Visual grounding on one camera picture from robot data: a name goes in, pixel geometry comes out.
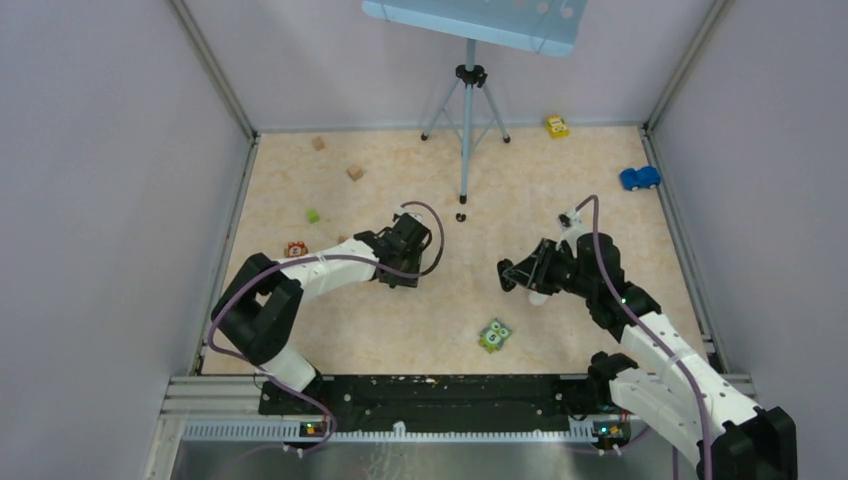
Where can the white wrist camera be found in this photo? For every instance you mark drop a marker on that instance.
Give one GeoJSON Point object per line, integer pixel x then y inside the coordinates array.
{"type": "Point", "coordinates": [403, 216]}
{"type": "Point", "coordinates": [572, 229]}

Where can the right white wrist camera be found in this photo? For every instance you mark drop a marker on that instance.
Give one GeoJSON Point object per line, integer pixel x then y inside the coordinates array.
{"type": "Point", "coordinates": [572, 229]}

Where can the blue toy car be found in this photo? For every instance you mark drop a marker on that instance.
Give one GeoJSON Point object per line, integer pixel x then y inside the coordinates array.
{"type": "Point", "coordinates": [634, 179]}

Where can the green owl number block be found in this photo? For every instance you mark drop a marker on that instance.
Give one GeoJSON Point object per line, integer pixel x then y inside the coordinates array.
{"type": "Point", "coordinates": [493, 337]}

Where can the black earbud charging case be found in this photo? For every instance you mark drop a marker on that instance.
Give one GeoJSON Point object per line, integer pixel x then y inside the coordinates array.
{"type": "Point", "coordinates": [504, 267]}

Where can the light blue tripod stand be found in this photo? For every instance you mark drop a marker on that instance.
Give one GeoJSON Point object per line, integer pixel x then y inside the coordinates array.
{"type": "Point", "coordinates": [471, 77]}

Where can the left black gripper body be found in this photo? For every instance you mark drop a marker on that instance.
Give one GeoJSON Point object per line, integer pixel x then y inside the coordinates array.
{"type": "Point", "coordinates": [412, 260]}

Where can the orange red animal block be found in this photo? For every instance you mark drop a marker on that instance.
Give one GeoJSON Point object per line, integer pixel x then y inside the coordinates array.
{"type": "Point", "coordinates": [295, 250]}

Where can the light blue perforated board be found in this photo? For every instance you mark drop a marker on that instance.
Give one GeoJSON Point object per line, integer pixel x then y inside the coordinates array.
{"type": "Point", "coordinates": [542, 27]}

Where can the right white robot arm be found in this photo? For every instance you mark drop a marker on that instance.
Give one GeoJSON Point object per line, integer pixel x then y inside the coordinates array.
{"type": "Point", "coordinates": [658, 377]}

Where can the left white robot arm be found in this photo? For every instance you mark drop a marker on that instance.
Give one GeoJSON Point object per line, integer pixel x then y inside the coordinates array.
{"type": "Point", "coordinates": [258, 309]}

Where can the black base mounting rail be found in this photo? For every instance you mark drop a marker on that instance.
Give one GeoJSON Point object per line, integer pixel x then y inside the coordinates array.
{"type": "Point", "coordinates": [462, 404]}

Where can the wooden cube block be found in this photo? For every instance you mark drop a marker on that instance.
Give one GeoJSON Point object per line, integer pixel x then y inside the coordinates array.
{"type": "Point", "coordinates": [355, 172]}

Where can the white earbud charging case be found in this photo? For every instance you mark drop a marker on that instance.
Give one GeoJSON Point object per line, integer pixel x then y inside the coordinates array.
{"type": "Point", "coordinates": [537, 299]}

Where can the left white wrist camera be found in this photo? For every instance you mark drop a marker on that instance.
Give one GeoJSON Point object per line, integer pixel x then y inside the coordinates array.
{"type": "Point", "coordinates": [403, 216]}

